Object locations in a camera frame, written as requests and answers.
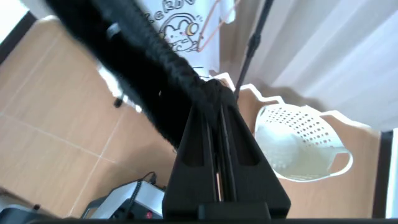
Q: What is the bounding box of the pink clothes hanger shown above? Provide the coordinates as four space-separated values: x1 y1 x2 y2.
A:
197 0 242 54

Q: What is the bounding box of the white printed t-shirt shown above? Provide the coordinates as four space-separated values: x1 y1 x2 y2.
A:
98 0 237 113

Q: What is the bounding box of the black clothes rack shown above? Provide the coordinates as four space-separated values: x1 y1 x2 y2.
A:
113 0 275 109

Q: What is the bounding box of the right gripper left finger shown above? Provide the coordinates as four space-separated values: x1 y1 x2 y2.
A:
161 105 220 219

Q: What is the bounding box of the black garment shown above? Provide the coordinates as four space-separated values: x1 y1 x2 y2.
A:
43 0 237 150

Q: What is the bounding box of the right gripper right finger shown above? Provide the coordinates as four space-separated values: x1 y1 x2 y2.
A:
217 101 292 219

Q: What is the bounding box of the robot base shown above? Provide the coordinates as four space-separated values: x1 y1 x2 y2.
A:
0 171 165 220

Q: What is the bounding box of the beige curtain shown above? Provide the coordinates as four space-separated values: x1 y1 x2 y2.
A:
217 0 398 132

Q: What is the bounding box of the white laundry basket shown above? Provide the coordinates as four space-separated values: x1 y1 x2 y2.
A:
254 103 354 183

